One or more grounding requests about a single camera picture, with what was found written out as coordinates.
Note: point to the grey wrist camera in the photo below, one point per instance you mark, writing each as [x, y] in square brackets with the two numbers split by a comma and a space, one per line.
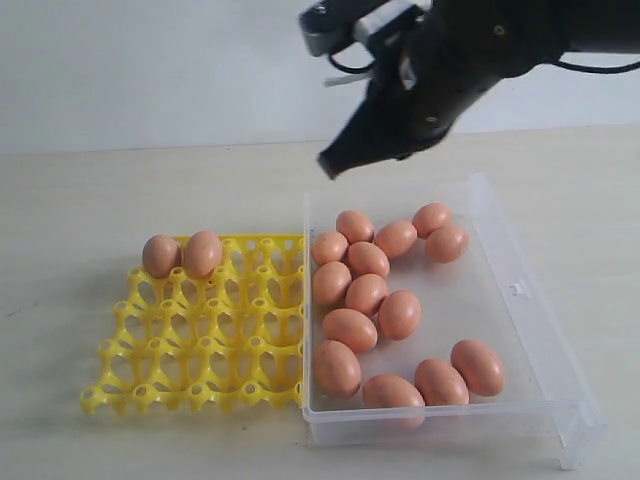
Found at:
[329, 27]

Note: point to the yellow plastic egg tray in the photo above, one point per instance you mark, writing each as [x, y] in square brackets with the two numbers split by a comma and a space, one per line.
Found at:
[232, 339]

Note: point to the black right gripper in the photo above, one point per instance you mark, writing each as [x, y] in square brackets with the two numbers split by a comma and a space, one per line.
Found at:
[460, 51]

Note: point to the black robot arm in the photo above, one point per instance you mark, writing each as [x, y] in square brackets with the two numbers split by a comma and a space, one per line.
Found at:
[586, 26]

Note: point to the brown egg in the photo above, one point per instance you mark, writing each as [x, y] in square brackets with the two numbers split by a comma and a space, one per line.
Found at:
[203, 253]
[336, 369]
[447, 244]
[160, 255]
[399, 315]
[352, 328]
[392, 391]
[355, 226]
[329, 247]
[366, 293]
[330, 283]
[440, 383]
[480, 366]
[368, 258]
[396, 238]
[431, 217]

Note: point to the clear plastic storage box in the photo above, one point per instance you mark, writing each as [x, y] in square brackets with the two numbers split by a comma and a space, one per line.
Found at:
[488, 295]

